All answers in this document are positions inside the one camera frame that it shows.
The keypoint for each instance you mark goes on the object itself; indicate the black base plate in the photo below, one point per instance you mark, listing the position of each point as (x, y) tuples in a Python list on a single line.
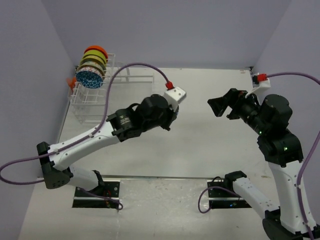
[(111, 190), (220, 199)]

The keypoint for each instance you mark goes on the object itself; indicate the orange bowl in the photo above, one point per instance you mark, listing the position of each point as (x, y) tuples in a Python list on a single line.
[(98, 48)]

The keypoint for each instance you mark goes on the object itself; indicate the blue patterned bowl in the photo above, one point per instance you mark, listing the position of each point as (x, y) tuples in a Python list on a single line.
[(89, 79)]

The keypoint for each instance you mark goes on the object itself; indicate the orange clip on rack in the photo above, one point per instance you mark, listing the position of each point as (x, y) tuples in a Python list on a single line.
[(71, 82)]

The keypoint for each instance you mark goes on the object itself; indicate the white floral bowl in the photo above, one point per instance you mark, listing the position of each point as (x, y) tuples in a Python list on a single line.
[(94, 68)]

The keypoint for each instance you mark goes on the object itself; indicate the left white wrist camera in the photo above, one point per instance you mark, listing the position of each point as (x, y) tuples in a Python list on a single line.
[(175, 96)]

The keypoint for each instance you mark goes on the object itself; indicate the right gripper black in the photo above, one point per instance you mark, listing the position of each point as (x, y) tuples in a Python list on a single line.
[(233, 97)]

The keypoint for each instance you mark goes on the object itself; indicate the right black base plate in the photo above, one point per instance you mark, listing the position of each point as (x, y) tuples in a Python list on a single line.
[(220, 199)]

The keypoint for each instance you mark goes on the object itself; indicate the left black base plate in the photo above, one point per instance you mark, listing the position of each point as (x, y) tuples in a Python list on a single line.
[(111, 190)]

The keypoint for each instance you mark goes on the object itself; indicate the white wire dish rack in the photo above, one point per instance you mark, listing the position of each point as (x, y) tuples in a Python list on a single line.
[(131, 85)]

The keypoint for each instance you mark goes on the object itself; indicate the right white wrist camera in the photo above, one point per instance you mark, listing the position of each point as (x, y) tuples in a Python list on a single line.
[(260, 83)]

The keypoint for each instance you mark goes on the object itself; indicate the yellow patterned bowl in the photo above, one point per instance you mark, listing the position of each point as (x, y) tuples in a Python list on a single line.
[(93, 59)]

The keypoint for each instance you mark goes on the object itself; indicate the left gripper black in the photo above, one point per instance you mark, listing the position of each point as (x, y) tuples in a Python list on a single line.
[(172, 116)]

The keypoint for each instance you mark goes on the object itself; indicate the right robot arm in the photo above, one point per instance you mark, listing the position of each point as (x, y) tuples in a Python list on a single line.
[(282, 150)]

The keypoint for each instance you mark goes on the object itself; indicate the lime green bowl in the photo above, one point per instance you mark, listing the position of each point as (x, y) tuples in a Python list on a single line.
[(97, 53)]

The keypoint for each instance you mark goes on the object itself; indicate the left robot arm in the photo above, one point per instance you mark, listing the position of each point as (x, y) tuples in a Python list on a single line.
[(58, 167)]

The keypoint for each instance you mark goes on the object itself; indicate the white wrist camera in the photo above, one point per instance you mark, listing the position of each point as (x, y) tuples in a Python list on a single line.
[(175, 96), (260, 83)]

